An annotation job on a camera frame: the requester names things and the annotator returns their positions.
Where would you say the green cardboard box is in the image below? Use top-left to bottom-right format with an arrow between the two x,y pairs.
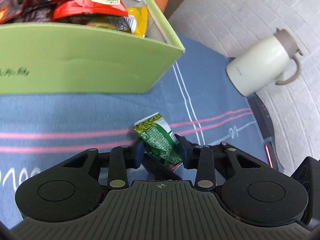
1,0 -> 185,94

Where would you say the red peanut packet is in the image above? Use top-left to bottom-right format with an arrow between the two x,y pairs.
53,0 -> 128,20

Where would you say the green pea snack packet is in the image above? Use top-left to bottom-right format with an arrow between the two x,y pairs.
133,112 -> 182,171

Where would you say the dark purple snack packet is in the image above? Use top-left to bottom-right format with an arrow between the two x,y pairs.
0,0 -> 75,23

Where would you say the white thermos jug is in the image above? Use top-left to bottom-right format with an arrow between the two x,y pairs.
226,29 -> 304,97

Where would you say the yellow snack packet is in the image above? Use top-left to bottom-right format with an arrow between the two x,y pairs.
125,5 -> 148,37

